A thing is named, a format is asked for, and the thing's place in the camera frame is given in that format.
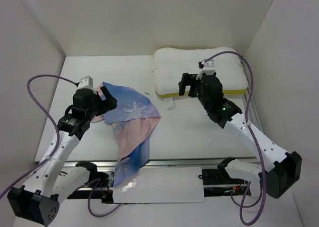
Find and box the white pillow yellow edge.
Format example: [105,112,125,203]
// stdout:
[154,47,248,98]

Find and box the aluminium side rail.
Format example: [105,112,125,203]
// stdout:
[240,56,264,133]

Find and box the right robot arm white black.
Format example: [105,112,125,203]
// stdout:
[178,73,302,199]

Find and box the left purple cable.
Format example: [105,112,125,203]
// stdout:
[0,74,80,200]

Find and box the pink blue printed pillowcase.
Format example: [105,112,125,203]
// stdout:
[91,82,160,187]

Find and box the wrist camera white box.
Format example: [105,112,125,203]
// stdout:
[196,60,216,80]
[77,76,94,91]

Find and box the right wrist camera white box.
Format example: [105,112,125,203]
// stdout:
[196,60,216,80]

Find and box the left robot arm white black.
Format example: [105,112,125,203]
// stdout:
[7,86,117,227]

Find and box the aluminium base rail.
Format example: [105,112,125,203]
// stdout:
[63,158,260,168]

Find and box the white cover plate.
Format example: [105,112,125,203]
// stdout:
[113,167,205,204]

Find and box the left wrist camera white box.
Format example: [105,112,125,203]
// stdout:
[77,76,94,91]

